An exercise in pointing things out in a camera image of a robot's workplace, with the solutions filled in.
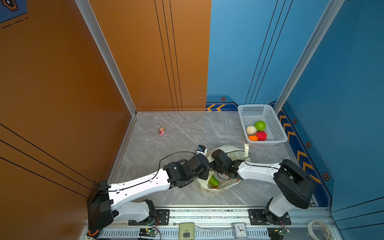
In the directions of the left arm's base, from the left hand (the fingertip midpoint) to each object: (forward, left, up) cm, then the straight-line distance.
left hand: (209, 166), depth 75 cm
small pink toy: (+32, +32, -13) cm, 47 cm away
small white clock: (-25, -14, -13) cm, 32 cm away
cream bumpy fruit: (+32, -31, -9) cm, 45 cm away
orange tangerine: (+24, -31, -9) cm, 40 cm away
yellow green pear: (-4, -3, -11) cm, 12 cm away
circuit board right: (-26, -32, -16) cm, 44 cm away
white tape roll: (-26, -47, -14) cm, 56 cm away
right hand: (+8, +1, -12) cm, 15 cm away
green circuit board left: (-26, +29, -17) cm, 43 cm away
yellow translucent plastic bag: (-10, +4, 0) cm, 10 cm away
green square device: (-26, +10, -13) cm, 31 cm away
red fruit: (+26, -36, -8) cm, 45 cm away
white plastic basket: (+50, -35, -12) cm, 62 cm away
